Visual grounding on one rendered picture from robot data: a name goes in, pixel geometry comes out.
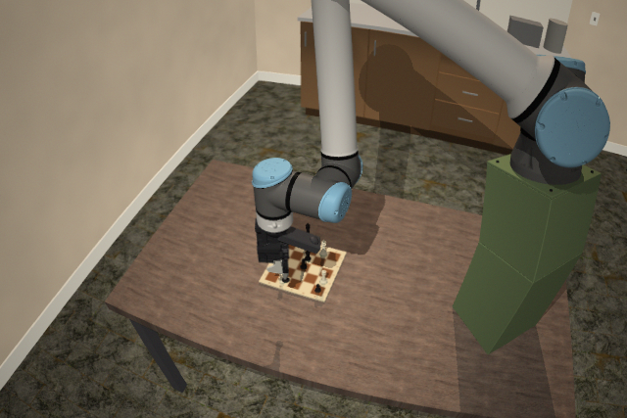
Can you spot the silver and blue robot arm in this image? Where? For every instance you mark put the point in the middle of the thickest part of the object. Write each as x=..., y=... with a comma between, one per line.
x=570, y=129

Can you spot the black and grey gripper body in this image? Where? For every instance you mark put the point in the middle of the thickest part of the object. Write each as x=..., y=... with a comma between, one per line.
x=268, y=247

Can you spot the brown and cream chessboard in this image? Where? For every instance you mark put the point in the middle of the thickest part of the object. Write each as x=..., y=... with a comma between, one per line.
x=303, y=281

